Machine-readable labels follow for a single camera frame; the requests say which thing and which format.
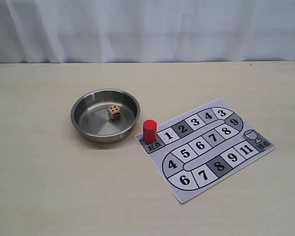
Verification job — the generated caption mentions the red cylinder game piece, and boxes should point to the red cylinder game piece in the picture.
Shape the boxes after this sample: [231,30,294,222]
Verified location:
[143,119,157,144]

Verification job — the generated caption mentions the wooden die black pips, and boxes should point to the wooden die black pips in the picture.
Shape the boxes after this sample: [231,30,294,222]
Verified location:
[108,105,121,120]

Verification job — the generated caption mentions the round stainless steel bowl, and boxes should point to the round stainless steel bowl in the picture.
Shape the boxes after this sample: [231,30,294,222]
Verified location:
[70,88,141,143]

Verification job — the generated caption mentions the printed paper game board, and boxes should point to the printed paper game board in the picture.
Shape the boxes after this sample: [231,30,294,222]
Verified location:
[136,99,275,203]

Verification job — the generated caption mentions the white background curtain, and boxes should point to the white background curtain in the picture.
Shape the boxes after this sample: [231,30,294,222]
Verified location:
[0,0,295,63]

